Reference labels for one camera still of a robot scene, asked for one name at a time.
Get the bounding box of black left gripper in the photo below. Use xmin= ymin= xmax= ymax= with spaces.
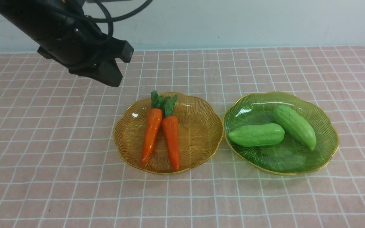
xmin=30 ymin=19 xmax=134 ymax=87

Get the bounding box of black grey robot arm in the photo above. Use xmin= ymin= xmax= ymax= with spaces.
xmin=0 ymin=0 xmax=134 ymax=87

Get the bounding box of green toy gourd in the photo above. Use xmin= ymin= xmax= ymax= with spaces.
xmin=228 ymin=123 xmax=285 ymax=147
xmin=272 ymin=105 xmax=317 ymax=151

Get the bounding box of toy carrot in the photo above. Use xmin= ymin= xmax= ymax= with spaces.
xmin=141 ymin=90 xmax=164 ymax=164
xmin=161 ymin=94 xmax=180 ymax=171

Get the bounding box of green ribbed plastic plate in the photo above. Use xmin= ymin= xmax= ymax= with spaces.
xmin=223 ymin=92 xmax=339 ymax=175

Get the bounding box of amber ribbed plastic plate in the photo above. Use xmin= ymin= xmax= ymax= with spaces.
xmin=113 ymin=92 xmax=224 ymax=175

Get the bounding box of pink checkered tablecloth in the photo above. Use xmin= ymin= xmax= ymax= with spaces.
xmin=0 ymin=46 xmax=365 ymax=228

